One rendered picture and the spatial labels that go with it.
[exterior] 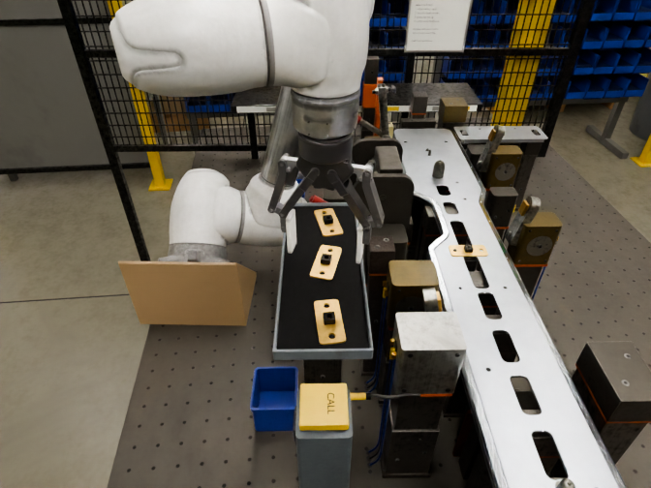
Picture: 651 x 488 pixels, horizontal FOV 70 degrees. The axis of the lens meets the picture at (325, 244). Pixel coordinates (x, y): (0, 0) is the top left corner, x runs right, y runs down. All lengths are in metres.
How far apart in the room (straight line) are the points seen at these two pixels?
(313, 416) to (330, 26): 0.45
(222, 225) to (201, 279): 0.17
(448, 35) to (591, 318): 1.11
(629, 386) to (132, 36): 0.86
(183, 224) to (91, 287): 1.47
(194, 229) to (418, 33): 1.13
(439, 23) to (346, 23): 1.38
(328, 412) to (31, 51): 2.92
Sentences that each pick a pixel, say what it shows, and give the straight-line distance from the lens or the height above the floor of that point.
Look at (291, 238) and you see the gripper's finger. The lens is 0.76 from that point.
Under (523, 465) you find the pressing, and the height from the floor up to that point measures 1.00.
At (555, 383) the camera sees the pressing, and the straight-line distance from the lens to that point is 0.91.
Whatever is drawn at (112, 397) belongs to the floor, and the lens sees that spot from 2.19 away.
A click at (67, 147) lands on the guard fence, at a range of 3.46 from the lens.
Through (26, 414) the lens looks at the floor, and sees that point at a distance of 2.29.
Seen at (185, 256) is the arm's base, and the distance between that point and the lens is 1.27.
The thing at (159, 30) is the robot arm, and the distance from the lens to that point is 0.55.
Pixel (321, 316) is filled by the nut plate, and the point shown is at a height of 1.16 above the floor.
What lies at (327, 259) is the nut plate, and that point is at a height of 1.17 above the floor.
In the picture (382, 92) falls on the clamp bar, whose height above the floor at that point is 1.20.
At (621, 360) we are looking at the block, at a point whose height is 1.03.
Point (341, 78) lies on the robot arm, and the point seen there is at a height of 1.49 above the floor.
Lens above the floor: 1.68
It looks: 38 degrees down
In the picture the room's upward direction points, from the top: straight up
